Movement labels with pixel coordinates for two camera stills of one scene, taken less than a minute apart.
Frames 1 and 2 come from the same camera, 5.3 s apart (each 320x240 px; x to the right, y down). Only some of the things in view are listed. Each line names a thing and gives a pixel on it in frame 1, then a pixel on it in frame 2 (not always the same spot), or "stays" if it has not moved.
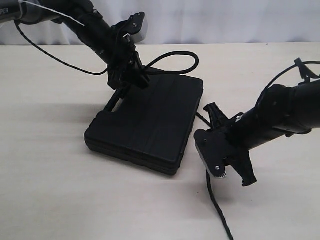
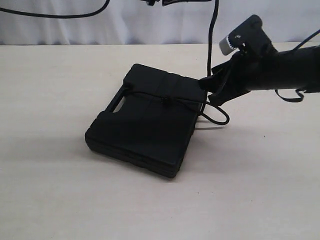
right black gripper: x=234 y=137 -> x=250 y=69
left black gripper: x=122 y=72 -> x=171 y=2
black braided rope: x=214 y=201 -> x=193 y=102
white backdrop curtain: x=187 y=21 stays
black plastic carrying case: x=150 y=127 stays
